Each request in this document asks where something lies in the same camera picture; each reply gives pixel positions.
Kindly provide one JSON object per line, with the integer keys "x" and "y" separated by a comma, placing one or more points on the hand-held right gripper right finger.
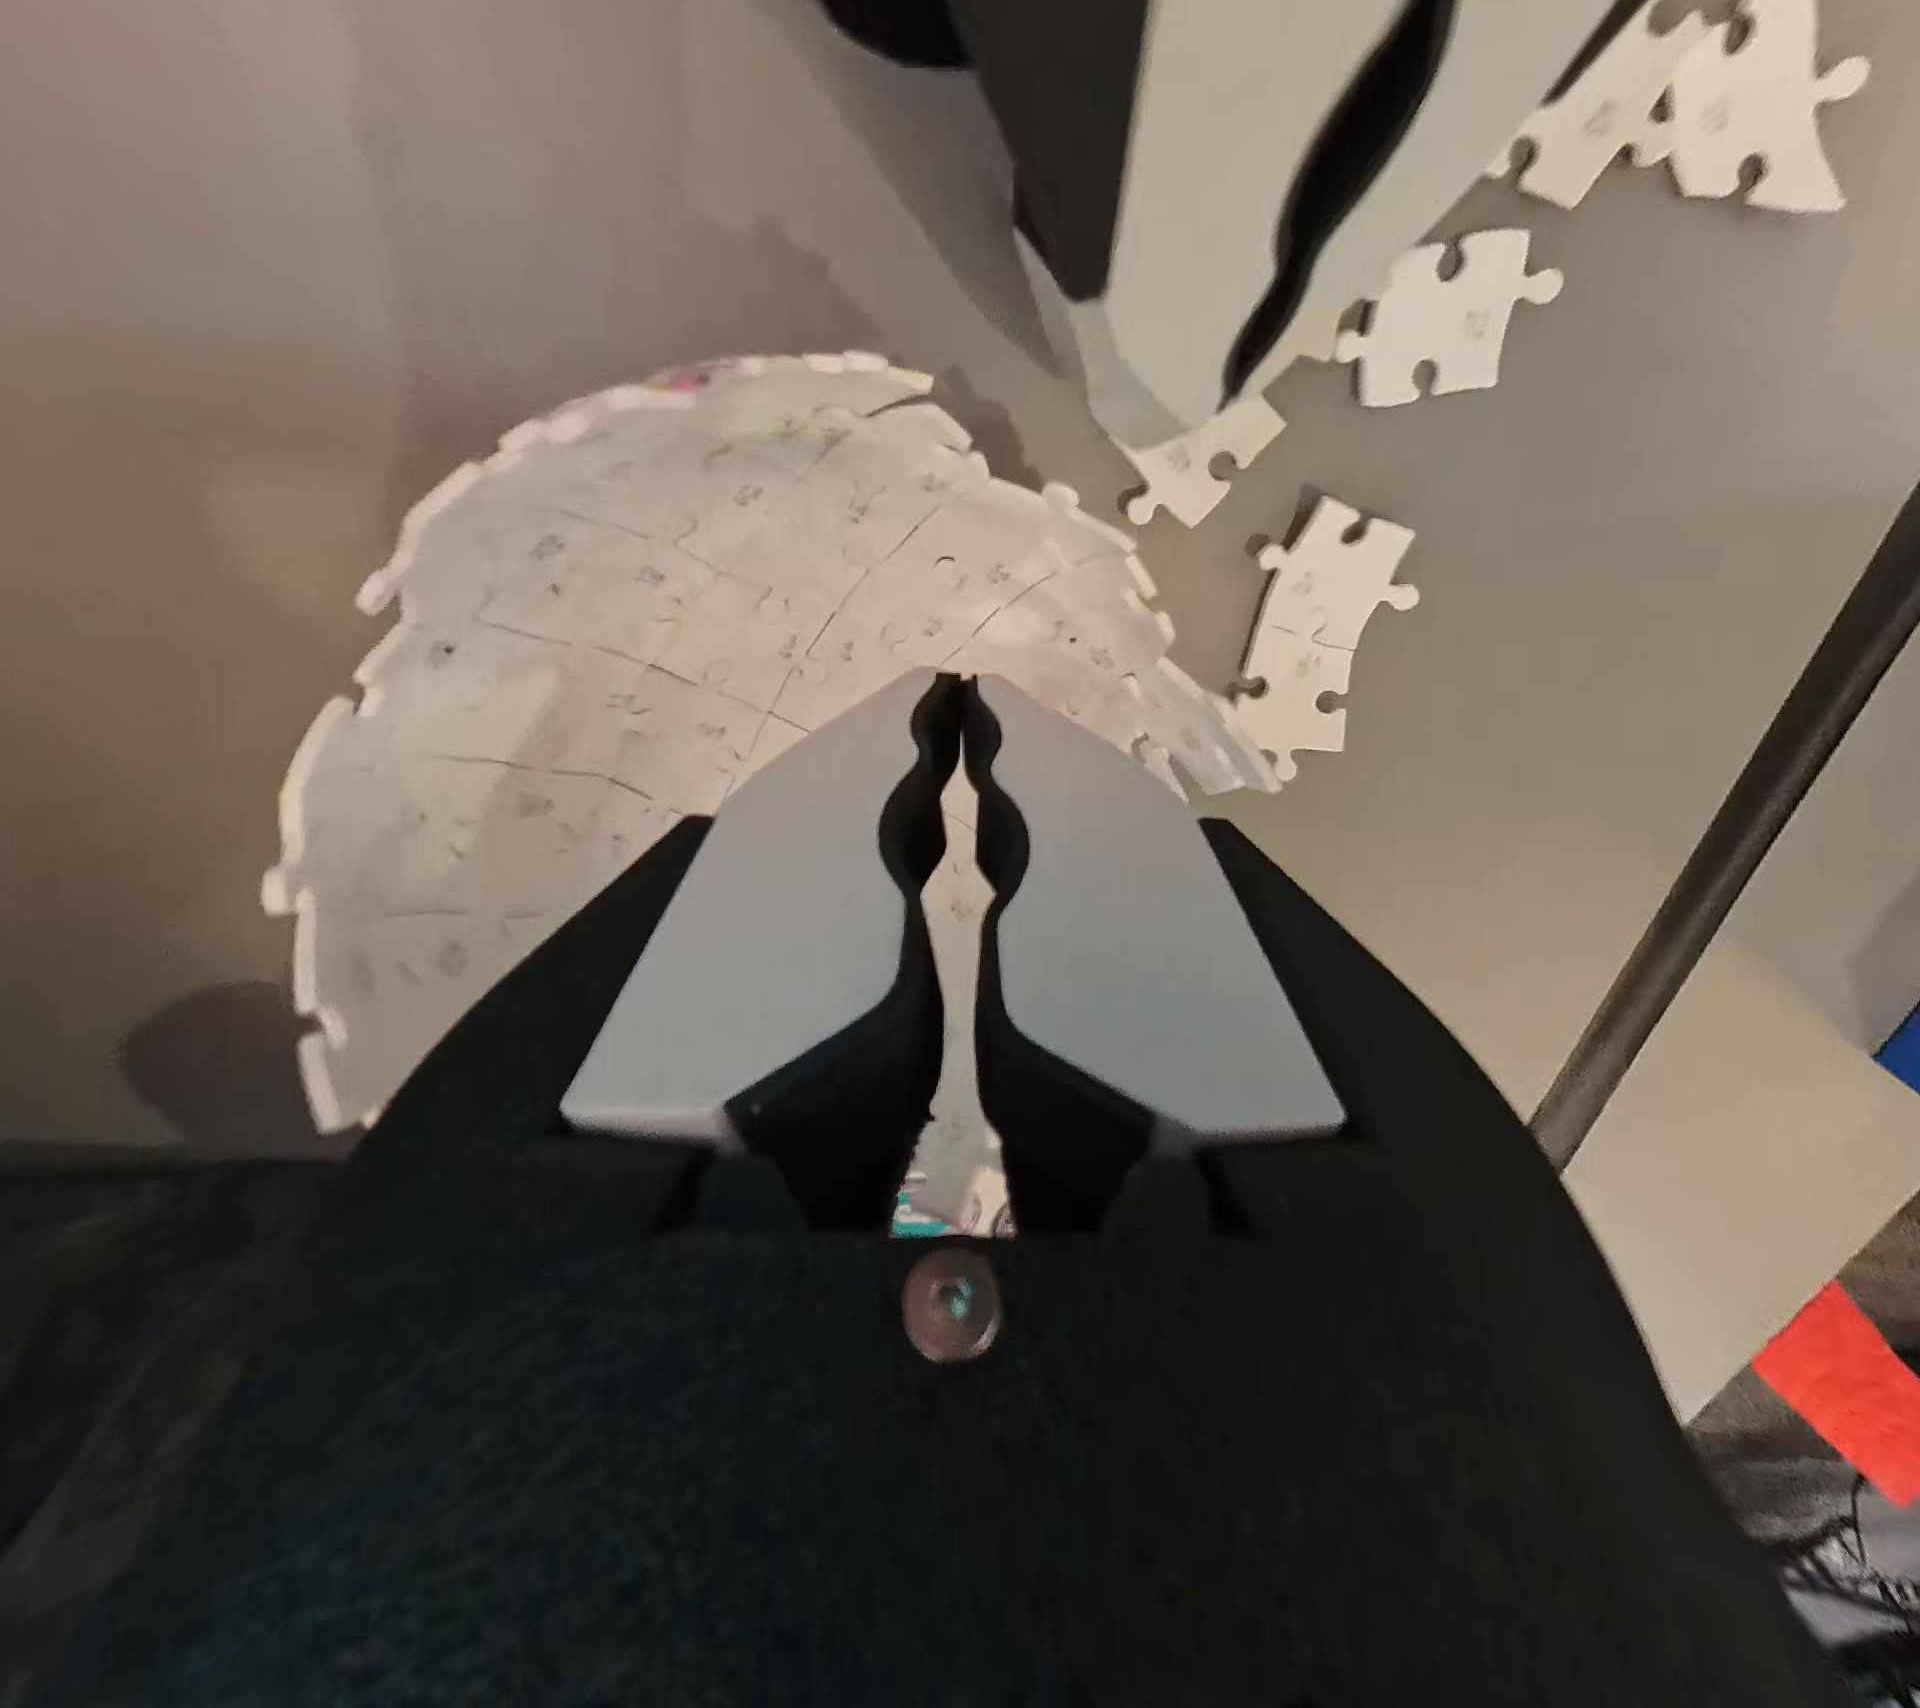
{"x": 1170, "y": 973}

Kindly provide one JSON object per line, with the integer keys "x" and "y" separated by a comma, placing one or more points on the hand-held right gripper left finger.
{"x": 751, "y": 973}

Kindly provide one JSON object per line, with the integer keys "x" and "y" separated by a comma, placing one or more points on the partly built white puzzle ball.
{"x": 675, "y": 628}

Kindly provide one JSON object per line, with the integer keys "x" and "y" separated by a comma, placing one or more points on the puzzle pieces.
{"x": 1448, "y": 329}

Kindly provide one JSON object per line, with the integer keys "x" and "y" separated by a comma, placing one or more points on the single white puzzle piece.
{"x": 1200, "y": 470}

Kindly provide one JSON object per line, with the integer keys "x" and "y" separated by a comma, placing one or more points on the red flat object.
{"x": 1845, "y": 1393}

